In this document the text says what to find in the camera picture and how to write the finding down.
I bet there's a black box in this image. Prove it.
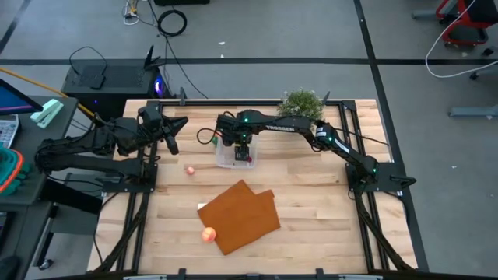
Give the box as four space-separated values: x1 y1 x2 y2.
154 0 211 6

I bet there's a small black device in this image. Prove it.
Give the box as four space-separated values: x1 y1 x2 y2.
91 64 108 90

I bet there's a potted green plant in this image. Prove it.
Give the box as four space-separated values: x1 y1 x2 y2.
276 88 326 124

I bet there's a white keyboard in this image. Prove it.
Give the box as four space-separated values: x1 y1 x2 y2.
0 114 19 149

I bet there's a black metal table frame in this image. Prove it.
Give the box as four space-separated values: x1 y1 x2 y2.
95 99 419 273

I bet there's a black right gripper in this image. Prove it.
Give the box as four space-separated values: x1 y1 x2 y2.
222 130 258 162

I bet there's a mint green stapler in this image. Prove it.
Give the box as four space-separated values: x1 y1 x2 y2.
30 98 65 129

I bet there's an orange cloth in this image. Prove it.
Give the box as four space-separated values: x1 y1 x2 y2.
197 179 282 257

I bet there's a black floor cable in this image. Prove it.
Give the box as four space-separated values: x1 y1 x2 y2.
147 0 209 100

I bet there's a clear plastic tupperware container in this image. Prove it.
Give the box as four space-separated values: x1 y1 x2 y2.
216 134 258 170

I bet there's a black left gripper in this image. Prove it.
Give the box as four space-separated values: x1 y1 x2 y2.
138 104 189 156

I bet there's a long white cable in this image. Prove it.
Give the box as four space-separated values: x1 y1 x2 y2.
425 0 498 79

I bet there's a black computer tower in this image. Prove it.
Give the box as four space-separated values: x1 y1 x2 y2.
61 44 172 117

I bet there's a white cable bundle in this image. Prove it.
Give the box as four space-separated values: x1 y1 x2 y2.
123 0 142 26

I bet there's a dark grey desk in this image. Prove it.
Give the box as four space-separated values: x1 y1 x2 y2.
0 95 79 207

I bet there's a grey metal table foot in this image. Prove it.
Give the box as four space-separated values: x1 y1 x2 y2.
412 9 440 20
449 104 498 120

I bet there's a red rolling stool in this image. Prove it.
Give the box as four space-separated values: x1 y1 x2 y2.
435 0 498 47

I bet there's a yellow pole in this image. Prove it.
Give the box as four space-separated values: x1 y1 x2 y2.
0 66 97 118

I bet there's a computer monitor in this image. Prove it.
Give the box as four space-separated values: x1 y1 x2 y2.
0 77 44 117

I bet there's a teal and orange bin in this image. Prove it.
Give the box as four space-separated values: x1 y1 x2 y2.
0 145 30 198

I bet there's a coiled black cable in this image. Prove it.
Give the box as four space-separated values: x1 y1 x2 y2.
157 9 188 38

